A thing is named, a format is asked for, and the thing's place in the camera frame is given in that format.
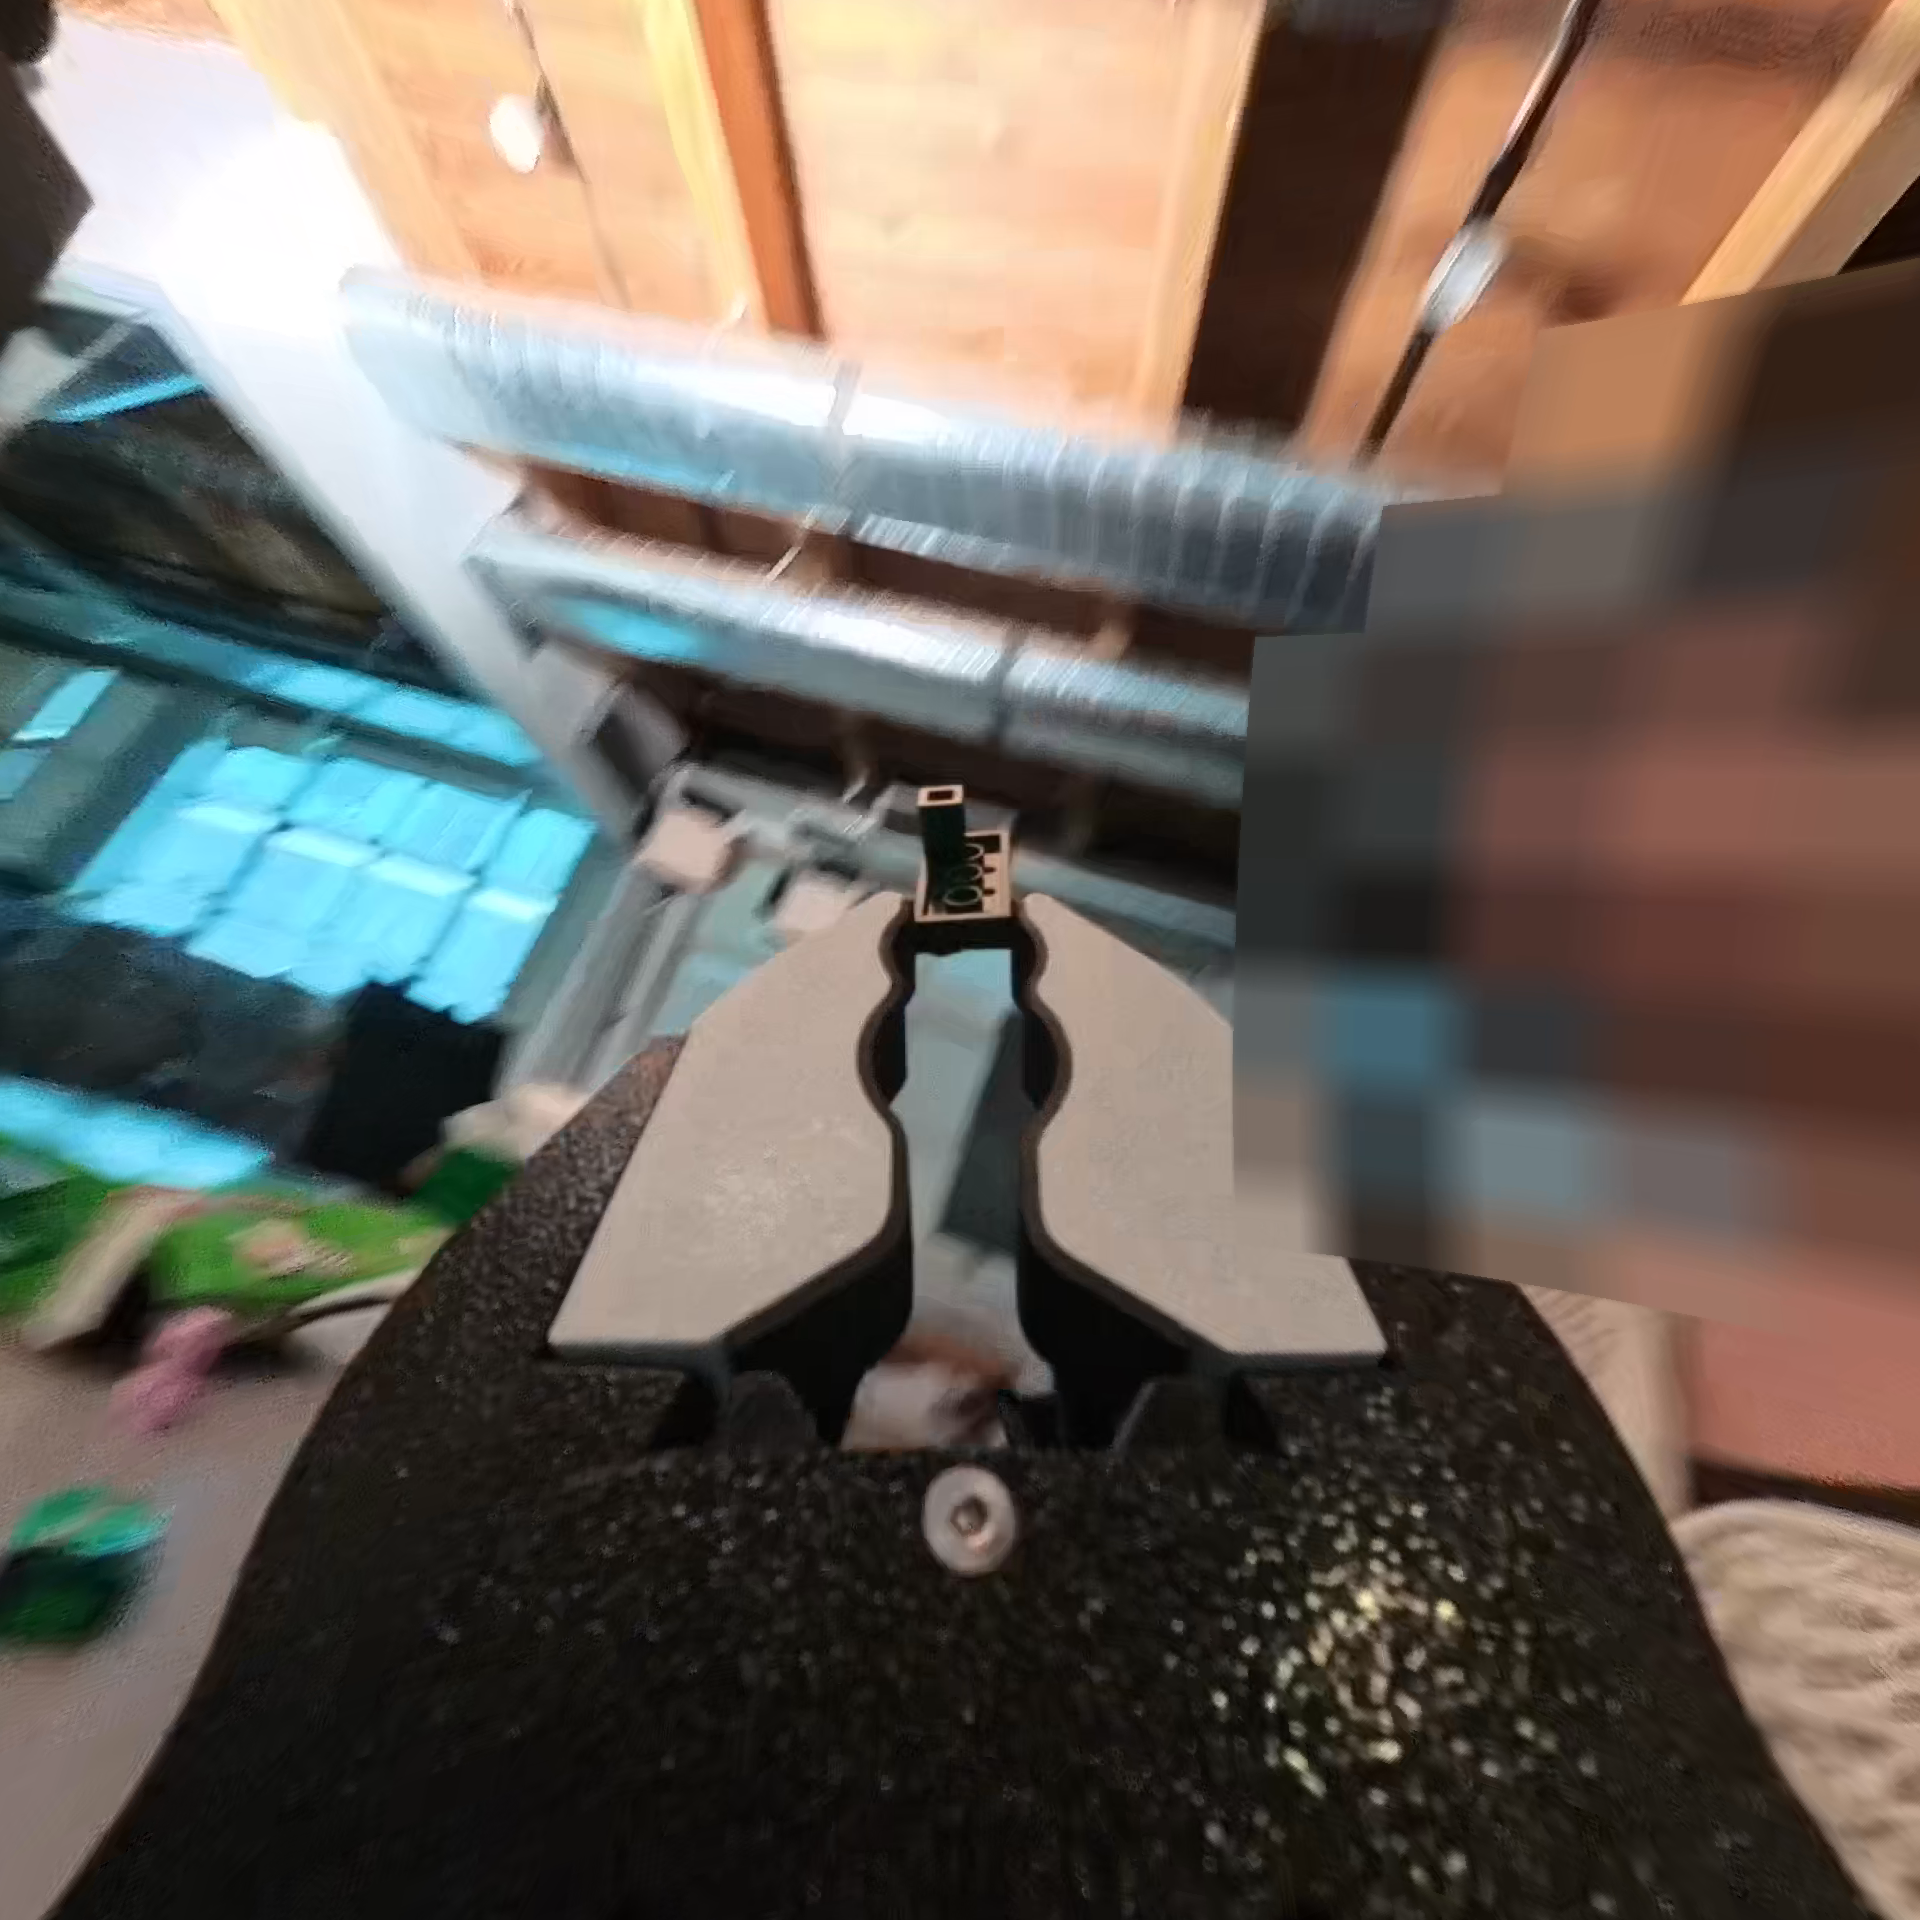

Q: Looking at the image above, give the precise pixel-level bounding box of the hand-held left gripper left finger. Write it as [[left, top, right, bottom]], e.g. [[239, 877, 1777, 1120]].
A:
[[543, 892, 922, 1432]]

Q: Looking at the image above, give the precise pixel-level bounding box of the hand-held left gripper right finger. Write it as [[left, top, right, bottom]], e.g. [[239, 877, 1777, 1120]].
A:
[[1015, 892, 1391, 1444]]

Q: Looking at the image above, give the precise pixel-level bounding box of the green printed box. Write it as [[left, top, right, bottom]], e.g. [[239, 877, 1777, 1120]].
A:
[[0, 1118, 519, 1352]]

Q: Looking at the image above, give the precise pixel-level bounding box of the spiral metal air duct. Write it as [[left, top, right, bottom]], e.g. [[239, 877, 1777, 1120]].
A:
[[469, 517, 1254, 804], [343, 269, 1389, 633]]

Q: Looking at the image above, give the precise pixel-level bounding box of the green grey lego cube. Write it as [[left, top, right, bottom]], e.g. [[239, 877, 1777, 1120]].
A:
[[0, 1488, 170, 1644]]

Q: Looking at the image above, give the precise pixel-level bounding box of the dark green lego assembly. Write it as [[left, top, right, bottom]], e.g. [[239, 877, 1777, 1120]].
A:
[[909, 778, 1017, 961]]

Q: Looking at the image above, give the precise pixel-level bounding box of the pink lego assembly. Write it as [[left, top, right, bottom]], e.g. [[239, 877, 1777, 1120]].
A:
[[117, 1311, 226, 1432]]

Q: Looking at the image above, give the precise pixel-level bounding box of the cream knit sweater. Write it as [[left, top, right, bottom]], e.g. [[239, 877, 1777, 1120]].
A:
[[1657, 1498, 1920, 1920]]

